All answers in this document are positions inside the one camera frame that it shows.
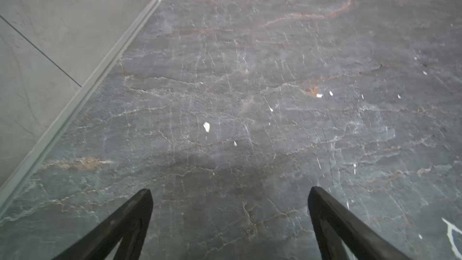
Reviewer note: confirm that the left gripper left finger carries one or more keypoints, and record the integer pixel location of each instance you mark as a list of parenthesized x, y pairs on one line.
[(125, 229)]

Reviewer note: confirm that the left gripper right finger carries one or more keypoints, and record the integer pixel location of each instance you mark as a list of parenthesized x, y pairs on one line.
[(336, 228)]

